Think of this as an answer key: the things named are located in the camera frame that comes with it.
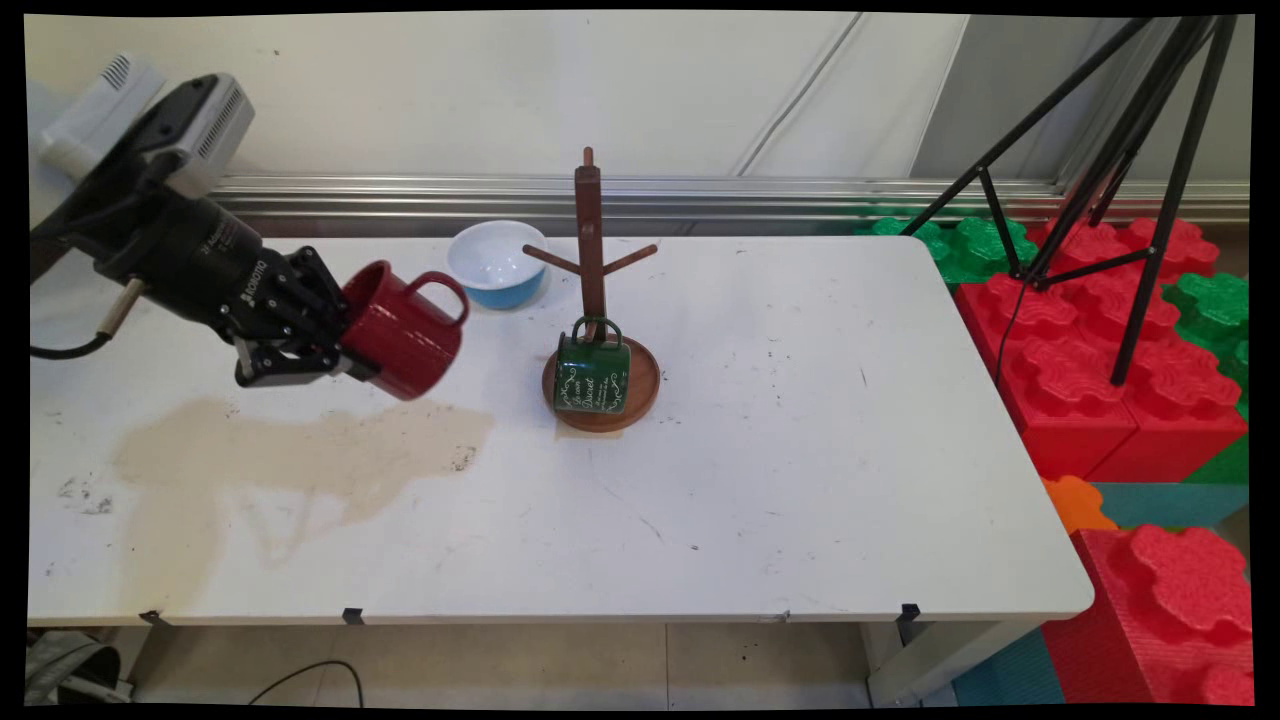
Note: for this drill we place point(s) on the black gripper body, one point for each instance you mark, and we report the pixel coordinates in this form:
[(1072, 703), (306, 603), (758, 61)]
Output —
[(200, 265)]

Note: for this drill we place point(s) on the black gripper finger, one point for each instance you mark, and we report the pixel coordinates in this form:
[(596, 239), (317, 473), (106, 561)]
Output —
[(320, 290), (290, 365)]

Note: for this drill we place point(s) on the red enamel mug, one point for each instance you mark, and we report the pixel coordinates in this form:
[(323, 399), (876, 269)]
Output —
[(405, 340)]

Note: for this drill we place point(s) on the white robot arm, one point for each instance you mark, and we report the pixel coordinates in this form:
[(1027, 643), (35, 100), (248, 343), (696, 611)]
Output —
[(80, 140)]

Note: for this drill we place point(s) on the white and blue bowl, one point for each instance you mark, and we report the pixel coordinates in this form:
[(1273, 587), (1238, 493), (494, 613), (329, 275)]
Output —
[(495, 260)]

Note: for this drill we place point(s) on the brown wooden mug tree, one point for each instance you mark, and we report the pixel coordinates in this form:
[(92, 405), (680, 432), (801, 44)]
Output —
[(590, 230)]

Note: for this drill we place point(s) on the green printed mug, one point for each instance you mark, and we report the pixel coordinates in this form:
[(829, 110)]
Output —
[(592, 380)]

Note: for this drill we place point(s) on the grey object under table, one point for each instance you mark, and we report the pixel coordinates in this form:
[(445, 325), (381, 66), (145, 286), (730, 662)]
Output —
[(65, 670)]

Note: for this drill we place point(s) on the green foam block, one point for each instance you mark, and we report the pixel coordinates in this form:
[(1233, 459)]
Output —
[(1215, 315), (965, 248)]

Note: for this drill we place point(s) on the large red foam block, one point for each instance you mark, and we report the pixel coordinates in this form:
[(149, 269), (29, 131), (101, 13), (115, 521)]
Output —
[(1180, 410), (1160, 620), (1060, 380), (1130, 245)]

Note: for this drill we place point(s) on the teal foam block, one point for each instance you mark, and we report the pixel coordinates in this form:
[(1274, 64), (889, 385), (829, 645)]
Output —
[(1005, 675), (1170, 505)]

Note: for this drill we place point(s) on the orange foam block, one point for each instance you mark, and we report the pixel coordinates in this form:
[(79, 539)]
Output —
[(1078, 503)]

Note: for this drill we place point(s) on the black tripod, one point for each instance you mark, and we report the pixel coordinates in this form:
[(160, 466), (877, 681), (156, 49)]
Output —
[(1165, 200)]

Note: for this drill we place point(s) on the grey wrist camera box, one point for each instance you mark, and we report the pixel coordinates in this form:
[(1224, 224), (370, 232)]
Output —
[(205, 125)]

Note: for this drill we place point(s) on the aluminium wall rail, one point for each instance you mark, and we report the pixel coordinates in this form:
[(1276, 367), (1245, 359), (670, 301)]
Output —
[(700, 195)]

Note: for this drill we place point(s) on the white table leg frame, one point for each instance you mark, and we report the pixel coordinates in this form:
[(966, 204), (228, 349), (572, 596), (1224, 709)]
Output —
[(930, 665)]

